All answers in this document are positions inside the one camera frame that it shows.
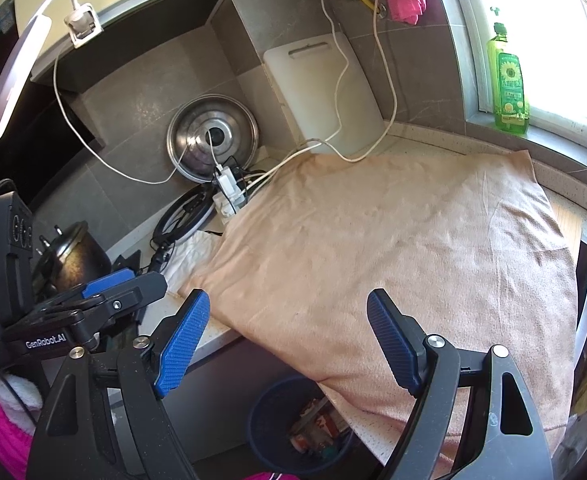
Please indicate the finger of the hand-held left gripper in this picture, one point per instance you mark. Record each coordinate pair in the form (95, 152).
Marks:
(108, 280)
(138, 292)

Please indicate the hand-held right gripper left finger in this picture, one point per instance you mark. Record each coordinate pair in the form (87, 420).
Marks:
(183, 345)

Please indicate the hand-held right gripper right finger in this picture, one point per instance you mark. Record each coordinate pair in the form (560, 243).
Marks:
(391, 345)

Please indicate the blue trash bin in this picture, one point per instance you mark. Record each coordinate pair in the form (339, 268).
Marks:
(263, 410)

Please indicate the black pot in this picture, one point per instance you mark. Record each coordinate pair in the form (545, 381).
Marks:
(78, 260)

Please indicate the white cloth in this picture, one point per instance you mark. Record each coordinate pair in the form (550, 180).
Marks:
(193, 255)

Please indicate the beige towel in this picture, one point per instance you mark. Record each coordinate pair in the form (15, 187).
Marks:
(398, 235)

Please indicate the white power strip with chargers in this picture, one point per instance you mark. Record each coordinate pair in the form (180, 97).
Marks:
(228, 180)

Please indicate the person's pink clothing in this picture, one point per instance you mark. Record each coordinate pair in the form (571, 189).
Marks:
(268, 476)

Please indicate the steel pot lid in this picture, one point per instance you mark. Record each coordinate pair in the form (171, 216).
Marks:
(193, 135)

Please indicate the wooden board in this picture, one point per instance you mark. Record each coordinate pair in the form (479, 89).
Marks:
(568, 225)

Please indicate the white lamp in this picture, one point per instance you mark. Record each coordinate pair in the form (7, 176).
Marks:
(13, 80)

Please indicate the white cutting board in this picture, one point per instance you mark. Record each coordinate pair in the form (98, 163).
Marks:
(313, 100)

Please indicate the green dish soap bottle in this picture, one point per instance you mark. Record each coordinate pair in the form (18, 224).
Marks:
(511, 90)

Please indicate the black plastic bracket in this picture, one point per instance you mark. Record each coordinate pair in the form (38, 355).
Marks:
(126, 262)

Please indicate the white wall socket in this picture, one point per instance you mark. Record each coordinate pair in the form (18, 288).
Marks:
(80, 25)

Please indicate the white window frame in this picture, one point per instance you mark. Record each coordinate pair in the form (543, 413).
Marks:
(468, 60)

